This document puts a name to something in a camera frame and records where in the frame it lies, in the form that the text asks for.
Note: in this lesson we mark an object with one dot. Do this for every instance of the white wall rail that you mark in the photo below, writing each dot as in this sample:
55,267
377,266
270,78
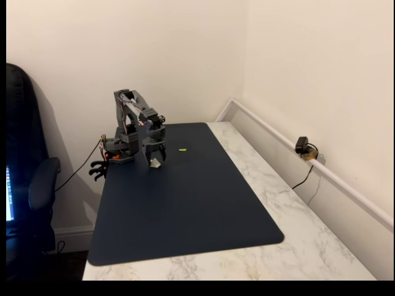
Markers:
339,182

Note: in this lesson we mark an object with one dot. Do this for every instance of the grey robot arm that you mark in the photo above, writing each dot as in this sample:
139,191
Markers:
126,123

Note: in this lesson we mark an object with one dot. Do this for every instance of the white plastic block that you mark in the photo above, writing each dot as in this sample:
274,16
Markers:
155,163

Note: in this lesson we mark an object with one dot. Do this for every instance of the dark blue desk mat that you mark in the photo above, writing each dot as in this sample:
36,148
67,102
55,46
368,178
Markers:
185,209

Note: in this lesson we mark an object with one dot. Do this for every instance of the tan webcam mount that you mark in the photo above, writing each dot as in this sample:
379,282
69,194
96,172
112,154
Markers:
310,155

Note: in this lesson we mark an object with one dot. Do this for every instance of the black office chair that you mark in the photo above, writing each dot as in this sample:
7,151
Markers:
24,138

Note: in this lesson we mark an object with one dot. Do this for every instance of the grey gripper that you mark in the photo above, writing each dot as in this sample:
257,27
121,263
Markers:
153,145

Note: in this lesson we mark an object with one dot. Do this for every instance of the laptop screen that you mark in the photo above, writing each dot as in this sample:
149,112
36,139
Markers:
10,197

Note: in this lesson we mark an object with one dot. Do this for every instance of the black and orange clamp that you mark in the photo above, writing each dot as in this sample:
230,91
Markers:
98,169

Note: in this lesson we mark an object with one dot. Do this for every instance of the white baseboard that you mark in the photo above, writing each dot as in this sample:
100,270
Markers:
74,235

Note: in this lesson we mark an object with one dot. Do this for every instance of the black webcam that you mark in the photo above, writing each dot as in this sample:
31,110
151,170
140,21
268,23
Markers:
301,144

